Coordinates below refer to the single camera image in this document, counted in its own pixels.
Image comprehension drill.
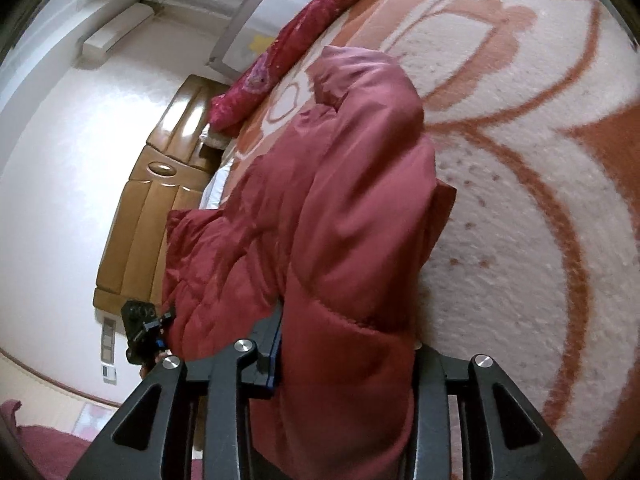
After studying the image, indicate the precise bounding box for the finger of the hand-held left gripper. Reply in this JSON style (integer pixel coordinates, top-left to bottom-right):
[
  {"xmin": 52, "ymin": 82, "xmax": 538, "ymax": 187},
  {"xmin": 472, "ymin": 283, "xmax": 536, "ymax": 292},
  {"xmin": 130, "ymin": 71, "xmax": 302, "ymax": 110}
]
[{"xmin": 142, "ymin": 309, "xmax": 176, "ymax": 333}]

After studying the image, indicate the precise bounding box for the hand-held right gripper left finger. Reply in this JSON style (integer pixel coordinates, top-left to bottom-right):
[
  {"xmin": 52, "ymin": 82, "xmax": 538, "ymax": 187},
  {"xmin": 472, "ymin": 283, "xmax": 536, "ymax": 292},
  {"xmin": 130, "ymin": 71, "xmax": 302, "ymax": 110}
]
[{"xmin": 67, "ymin": 305, "xmax": 286, "ymax": 480}]

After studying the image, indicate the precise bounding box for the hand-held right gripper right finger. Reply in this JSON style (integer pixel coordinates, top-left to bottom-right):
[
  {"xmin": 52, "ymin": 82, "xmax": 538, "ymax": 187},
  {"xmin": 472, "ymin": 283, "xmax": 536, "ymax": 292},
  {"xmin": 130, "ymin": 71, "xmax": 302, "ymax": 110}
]
[{"xmin": 405, "ymin": 340, "xmax": 586, "ymax": 480}]

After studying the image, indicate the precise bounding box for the red quilted jacket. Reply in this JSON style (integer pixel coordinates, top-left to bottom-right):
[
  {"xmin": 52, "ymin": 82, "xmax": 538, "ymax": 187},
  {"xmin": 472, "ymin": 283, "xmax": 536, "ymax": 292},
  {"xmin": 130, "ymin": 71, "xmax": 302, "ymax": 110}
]
[{"xmin": 160, "ymin": 45, "xmax": 458, "ymax": 480}]

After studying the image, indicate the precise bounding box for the wooden headboard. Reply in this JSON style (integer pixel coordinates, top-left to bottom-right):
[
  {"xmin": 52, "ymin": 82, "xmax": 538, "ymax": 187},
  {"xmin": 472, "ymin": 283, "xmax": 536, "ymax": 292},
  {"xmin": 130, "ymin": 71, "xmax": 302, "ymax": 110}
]
[{"xmin": 92, "ymin": 74, "xmax": 226, "ymax": 311}]

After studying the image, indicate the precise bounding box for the white bed sheet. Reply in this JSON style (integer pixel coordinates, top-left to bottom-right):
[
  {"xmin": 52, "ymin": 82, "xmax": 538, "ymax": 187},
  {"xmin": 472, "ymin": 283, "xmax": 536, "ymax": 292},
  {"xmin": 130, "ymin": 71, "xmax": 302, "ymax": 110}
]
[{"xmin": 199, "ymin": 157, "xmax": 237, "ymax": 209}]

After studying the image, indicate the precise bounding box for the maroon cloth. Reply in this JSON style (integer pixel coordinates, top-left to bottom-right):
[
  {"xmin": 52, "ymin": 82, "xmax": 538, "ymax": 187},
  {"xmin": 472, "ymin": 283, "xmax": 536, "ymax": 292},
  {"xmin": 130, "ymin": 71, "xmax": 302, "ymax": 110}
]
[{"xmin": 0, "ymin": 399, "xmax": 101, "ymax": 480}]

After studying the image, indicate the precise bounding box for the white pillow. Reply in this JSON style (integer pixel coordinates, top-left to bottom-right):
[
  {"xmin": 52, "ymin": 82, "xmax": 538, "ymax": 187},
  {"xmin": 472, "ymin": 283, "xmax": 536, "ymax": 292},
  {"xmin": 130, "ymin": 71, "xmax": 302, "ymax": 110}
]
[{"xmin": 200, "ymin": 124, "xmax": 227, "ymax": 152}]

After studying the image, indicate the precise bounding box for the orange and white blanket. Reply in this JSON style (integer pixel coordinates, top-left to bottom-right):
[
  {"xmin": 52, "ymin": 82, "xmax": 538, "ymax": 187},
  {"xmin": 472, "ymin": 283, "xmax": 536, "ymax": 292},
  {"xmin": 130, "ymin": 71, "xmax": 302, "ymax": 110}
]
[{"xmin": 232, "ymin": 0, "xmax": 640, "ymax": 480}]

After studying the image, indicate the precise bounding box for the white air conditioner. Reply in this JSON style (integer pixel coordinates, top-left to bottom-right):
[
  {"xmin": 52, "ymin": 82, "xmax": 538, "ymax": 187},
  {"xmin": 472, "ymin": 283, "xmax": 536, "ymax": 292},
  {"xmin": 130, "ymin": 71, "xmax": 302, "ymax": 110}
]
[{"xmin": 82, "ymin": 2, "xmax": 156, "ymax": 61}]

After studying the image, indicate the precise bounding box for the red patterned quilt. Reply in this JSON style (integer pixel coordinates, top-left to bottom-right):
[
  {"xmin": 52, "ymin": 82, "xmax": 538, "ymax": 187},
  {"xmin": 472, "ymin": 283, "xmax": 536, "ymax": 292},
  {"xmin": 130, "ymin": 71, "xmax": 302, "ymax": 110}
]
[{"xmin": 207, "ymin": 0, "xmax": 386, "ymax": 133}]

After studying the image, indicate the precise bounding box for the white wall switch panel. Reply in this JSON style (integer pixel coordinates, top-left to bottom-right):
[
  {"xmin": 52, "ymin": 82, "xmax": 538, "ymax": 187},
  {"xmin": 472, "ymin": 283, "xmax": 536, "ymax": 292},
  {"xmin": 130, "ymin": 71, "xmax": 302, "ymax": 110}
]
[{"xmin": 100, "ymin": 316, "xmax": 120, "ymax": 363}]

